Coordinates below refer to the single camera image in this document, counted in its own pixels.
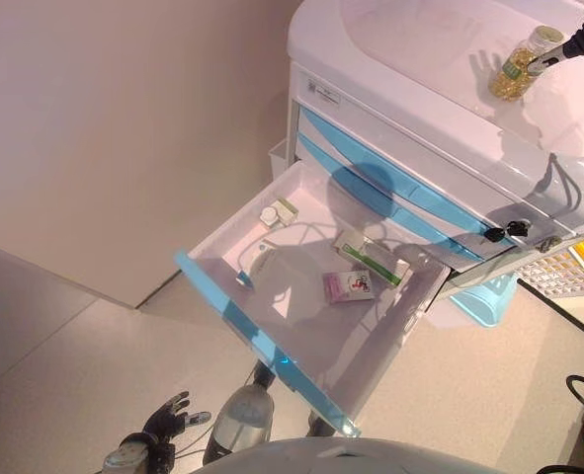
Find robot left leg grey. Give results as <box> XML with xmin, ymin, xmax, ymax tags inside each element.
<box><xmin>202</xmin><ymin>362</ymin><xmax>276</xmax><ymax>465</ymax></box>

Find white lockable drawer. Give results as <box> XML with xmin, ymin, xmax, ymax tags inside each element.
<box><xmin>291</xmin><ymin>63</ymin><xmax>565</xmax><ymax>249</ymax></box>

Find yellow pill bottle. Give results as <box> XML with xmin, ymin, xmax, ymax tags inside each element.
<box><xmin>487</xmin><ymin>25</ymin><xmax>562</xmax><ymax>103</ymax></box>

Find small green white box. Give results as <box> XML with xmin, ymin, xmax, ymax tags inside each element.
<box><xmin>271</xmin><ymin>197</ymin><xmax>300</xmax><ymax>225</ymax></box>

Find drawer with blue front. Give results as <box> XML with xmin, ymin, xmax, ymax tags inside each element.
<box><xmin>298</xmin><ymin>132</ymin><xmax>486</xmax><ymax>264</ymax></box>
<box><xmin>174</xmin><ymin>161</ymin><xmax>451</xmax><ymax>439</ymax></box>
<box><xmin>298</xmin><ymin>106</ymin><xmax>516</xmax><ymax>249</ymax></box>

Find small white side bin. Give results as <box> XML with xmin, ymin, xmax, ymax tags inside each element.
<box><xmin>268</xmin><ymin>137</ymin><xmax>291</xmax><ymax>188</ymax></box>

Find long green white box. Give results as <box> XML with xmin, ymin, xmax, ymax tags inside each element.
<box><xmin>332</xmin><ymin>230</ymin><xmax>412</xmax><ymax>288</ymax></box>

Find robot left hand black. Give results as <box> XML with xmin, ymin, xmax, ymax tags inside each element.
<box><xmin>142</xmin><ymin>391</ymin><xmax>212</xmax><ymax>448</ymax></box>

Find white mesh side basket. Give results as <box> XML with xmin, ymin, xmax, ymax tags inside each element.
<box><xmin>515</xmin><ymin>236</ymin><xmax>584</xmax><ymax>298</ymax></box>

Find black key bunch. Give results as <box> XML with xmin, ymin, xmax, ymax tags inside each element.
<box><xmin>483</xmin><ymin>220</ymin><xmax>531</xmax><ymax>244</ymax></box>

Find light blue waste bin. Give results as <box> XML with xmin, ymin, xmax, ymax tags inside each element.
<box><xmin>452</xmin><ymin>271</ymin><xmax>521</xmax><ymax>331</ymax></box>

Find white medical cart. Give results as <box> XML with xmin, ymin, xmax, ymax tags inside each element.
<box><xmin>286</xmin><ymin>0</ymin><xmax>584</xmax><ymax>303</ymax></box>

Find robot grey torso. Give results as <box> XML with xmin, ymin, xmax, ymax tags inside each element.
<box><xmin>190</xmin><ymin>436</ymin><xmax>544</xmax><ymax>474</ymax></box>

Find pink medicine box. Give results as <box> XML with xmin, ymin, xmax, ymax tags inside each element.
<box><xmin>321</xmin><ymin>269</ymin><xmax>375</xmax><ymax>304</ymax></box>

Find blue white medicine box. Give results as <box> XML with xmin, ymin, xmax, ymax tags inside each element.
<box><xmin>236</xmin><ymin>238</ymin><xmax>287</xmax><ymax>291</ymax></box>

